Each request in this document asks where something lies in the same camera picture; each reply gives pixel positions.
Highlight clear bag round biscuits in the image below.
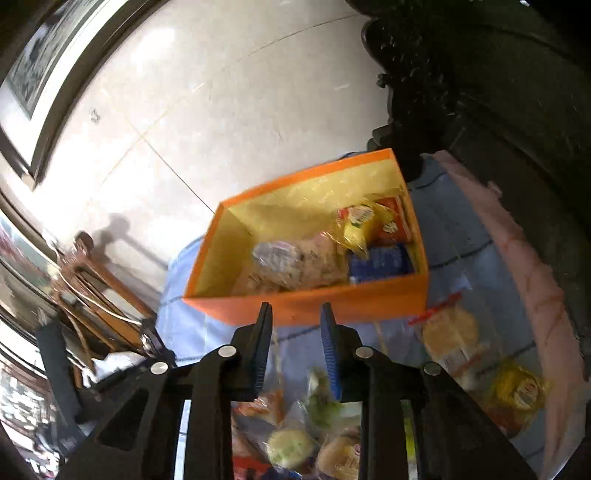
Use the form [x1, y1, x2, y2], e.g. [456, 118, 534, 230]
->
[409, 291, 490, 379]

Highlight green round cake packet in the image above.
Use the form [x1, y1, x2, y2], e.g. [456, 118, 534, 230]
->
[266, 428, 315, 469]

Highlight blue plaid bed sheet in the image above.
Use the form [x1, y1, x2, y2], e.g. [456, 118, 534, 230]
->
[156, 155, 545, 475]

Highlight blue snack packet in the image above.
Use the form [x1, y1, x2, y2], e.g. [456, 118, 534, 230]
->
[349, 244, 415, 284]

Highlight yellow chip bag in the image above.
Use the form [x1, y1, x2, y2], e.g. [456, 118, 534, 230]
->
[479, 362, 549, 438]

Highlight orange cardboard box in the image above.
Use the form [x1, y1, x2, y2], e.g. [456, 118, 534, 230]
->
[183, 149, 430, 327]

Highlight brown wooden chair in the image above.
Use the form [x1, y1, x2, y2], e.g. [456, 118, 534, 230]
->
[51, 231, 156, 360]

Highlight red snack packet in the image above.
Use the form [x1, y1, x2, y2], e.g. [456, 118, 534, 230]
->
[374, 195, 414, 246]

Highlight yellow snack packet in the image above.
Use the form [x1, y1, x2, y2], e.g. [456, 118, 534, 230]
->
[332, 201, 383, 259]

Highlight pink blanket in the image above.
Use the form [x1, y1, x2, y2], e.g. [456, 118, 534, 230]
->
[434, 150, 590, 479]

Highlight dark carved wooden headboard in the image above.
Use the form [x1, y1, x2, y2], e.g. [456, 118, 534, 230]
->
[345, 0, 591, 324]

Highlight framed wall picture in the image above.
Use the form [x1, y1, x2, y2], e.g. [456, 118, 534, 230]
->
[1, 1, 164, 186]

